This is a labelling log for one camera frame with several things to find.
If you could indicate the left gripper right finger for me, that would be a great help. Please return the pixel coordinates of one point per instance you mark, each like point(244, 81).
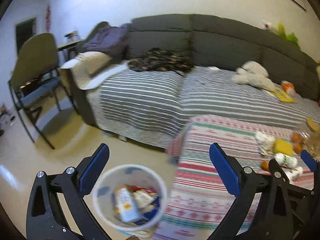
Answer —
point(272, 215)

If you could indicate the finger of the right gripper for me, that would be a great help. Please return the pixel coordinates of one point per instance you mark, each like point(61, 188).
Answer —
point(309, 161)
point(277, 175)

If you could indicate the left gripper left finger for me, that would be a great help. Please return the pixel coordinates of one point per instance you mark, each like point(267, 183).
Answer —
point(45, 218)

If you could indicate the white milk bottle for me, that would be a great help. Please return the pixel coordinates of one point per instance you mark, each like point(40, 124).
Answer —
point(286, 160)
point(294, 174)

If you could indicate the orange peel wrapper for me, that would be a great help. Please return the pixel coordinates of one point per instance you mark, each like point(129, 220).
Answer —
point(264, 165)

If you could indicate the yellow sponge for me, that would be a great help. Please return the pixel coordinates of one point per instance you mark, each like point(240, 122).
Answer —
point(282, 146)

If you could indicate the white tissue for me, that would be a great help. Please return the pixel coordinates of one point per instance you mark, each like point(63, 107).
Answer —
point(265, 143)

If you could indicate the blue white small carton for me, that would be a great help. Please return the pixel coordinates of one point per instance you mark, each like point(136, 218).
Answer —
point(126, 207)

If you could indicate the white trash bin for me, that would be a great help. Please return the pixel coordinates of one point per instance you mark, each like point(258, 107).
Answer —
point(104, 198)

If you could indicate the red snack bag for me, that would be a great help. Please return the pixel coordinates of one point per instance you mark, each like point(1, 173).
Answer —
point(134, 188)

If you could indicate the white paper carton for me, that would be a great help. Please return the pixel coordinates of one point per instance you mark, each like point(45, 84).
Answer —
point(143, 198)

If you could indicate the plastic jar of snacks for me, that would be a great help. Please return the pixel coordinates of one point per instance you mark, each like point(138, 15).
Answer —
point(314, 145)

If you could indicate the orange tangerine front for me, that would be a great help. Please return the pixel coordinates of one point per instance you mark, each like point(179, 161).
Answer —
point(297, 148)

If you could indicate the orange tangerine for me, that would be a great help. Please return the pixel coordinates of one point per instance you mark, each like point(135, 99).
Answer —
point(296, 138)
point(297, 148)

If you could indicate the glass jar with cork lid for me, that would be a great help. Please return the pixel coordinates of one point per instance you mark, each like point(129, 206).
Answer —
point(306, 129)

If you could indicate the orange tangerine left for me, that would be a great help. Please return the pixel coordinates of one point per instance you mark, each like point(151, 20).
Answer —
point(296, 138)

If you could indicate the patterned tablecloth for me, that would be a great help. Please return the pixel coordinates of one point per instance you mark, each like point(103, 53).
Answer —
point(221, 192)

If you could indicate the yellow book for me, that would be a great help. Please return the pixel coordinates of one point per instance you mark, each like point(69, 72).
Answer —
point(281, 95)

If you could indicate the orange snack packet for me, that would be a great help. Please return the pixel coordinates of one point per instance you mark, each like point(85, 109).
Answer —
point(288, 87)

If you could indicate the white plush toy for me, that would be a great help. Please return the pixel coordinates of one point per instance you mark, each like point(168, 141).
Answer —
point(253, 74)

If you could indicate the white charger adapter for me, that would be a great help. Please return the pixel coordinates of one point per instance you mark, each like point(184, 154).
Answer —
point(214, 69)

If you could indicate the grey striped sofa cover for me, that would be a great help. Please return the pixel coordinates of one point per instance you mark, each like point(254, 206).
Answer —
point(153, 107)

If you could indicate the green plush toy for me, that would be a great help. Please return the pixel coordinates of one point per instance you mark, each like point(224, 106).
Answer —
point(293, 39)

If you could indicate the yellow corn plush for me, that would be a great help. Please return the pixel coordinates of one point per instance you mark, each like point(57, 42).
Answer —
point(281, 31)

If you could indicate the white rabbit toy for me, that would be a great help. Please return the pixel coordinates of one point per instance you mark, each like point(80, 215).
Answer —
point(268, 26)

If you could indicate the dark grey sofa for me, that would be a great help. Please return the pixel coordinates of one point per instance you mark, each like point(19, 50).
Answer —
point(224, 43)

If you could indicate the grey chair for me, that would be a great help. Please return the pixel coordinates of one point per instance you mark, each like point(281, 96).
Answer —
point(34, 78)

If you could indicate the dark plaid shirt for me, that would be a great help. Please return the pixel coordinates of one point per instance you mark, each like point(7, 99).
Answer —
point(160, 60)

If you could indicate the cream pillow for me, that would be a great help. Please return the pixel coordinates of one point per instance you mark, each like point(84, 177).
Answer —
point(90, 69)

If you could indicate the side table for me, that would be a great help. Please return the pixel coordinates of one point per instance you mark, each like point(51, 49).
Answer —
point(72, 39)

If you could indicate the purple jacket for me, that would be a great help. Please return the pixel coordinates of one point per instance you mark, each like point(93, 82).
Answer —
point(110, 40)

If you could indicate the red wall ornament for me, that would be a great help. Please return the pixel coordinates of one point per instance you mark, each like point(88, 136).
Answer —
point(48, 19)

